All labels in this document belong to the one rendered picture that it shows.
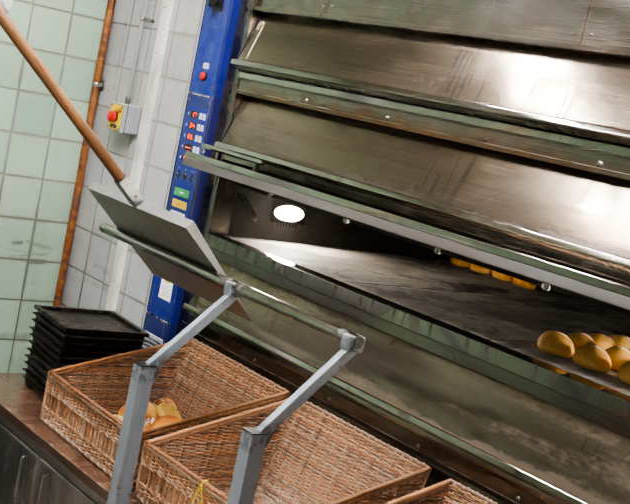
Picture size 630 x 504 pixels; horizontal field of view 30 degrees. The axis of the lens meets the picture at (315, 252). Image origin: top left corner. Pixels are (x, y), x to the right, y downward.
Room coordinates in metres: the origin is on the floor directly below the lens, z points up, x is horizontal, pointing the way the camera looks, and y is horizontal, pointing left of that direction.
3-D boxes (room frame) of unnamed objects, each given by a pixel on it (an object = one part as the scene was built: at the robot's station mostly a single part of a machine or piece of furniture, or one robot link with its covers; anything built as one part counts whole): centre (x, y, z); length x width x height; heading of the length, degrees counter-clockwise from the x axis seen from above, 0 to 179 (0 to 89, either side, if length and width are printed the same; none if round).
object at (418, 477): (2.87, -0.03, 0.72); 0.56 x 0.49 x 0.28; 40
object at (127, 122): (4.19, 0.75, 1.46); 0.10 x 0.07 x 0.10; 39
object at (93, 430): (3.33, 0.34, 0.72); 0.56 x 0.49 x 0.28; 38
